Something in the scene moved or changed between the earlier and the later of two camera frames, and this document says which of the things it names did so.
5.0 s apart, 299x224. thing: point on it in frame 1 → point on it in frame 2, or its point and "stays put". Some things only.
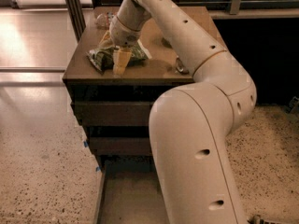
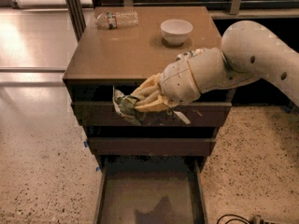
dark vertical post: (74, 6) stays put
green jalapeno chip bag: (104, 58) → (127, 106)
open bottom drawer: (131, 191) stays put
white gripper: (122, 33) → (177, 82)
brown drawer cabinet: (113, 111) stays put
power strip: (257, 219) stays put
